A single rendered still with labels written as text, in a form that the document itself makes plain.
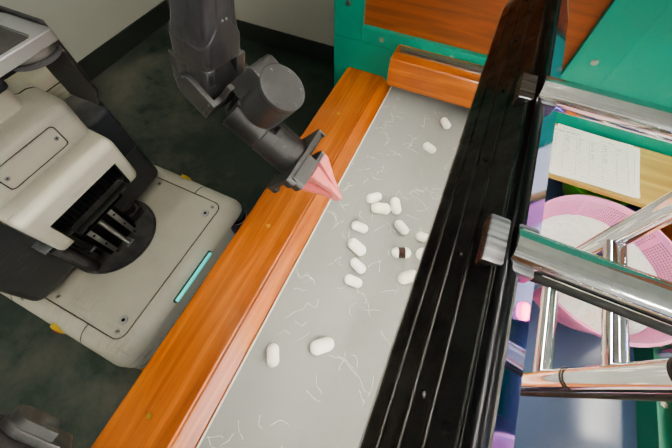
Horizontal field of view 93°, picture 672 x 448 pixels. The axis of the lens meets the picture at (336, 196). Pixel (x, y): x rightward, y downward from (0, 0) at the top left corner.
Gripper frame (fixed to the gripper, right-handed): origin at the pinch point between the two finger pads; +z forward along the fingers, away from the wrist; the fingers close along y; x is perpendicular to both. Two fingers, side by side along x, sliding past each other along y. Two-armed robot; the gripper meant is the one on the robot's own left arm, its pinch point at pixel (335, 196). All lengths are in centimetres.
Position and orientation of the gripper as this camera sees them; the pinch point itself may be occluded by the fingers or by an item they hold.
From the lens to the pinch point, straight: 50.3
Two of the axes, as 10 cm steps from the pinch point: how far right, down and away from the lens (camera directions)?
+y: 4.1, -7.7, 4.8
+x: -6.0, 1.7, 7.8
